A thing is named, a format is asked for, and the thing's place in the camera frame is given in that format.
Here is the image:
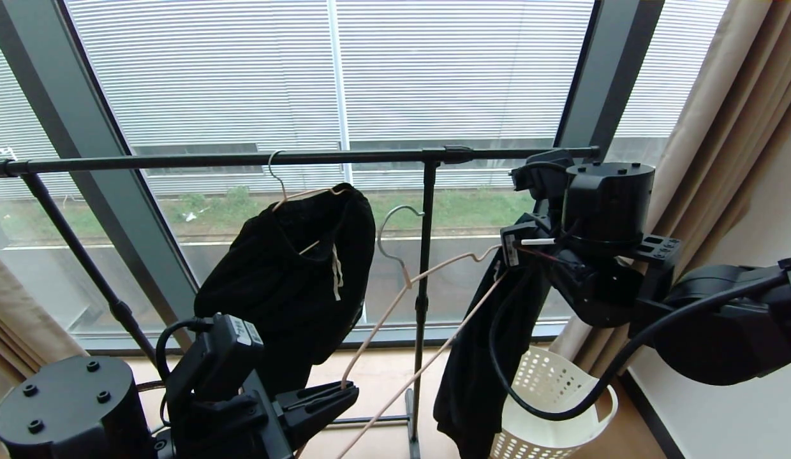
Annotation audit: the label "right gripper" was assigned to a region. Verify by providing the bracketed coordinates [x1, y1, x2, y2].
[501, 214, 565, 270]

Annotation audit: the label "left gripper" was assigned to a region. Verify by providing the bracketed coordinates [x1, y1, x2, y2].
[172, 376, 360, 459]

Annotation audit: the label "black shorts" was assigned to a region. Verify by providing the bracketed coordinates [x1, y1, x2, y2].
[195, 184, 377, 399]

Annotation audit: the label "black garment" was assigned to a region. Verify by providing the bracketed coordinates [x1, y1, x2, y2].
[432, 249, 552, 459]

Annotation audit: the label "white laundry basket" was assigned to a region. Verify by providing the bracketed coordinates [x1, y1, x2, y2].
[490, 346, 619, 459]

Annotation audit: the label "black clothes rack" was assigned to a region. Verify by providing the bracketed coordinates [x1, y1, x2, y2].
[0, 145, 600, 459]

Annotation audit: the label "beige curtain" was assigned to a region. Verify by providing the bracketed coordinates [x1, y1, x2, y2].
[549, 0, 791, 377]
[0, 245, 87, 415]

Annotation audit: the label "window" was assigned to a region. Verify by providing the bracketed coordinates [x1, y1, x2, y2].
[0, 0, 731, 351]

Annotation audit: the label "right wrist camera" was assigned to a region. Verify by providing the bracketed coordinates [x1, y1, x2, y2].
[510, 150, 576, 198]

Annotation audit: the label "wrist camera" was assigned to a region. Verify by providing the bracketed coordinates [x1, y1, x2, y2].
[165, 312, 265, 415]
[510, 150, 576, 198]

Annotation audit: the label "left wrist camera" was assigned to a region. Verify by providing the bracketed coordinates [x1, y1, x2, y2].
[165, 312, 265, 415]

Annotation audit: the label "black cable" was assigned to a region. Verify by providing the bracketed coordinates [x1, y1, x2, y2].
[154, 317, 212, 383]
[488, 271, 788, 423]

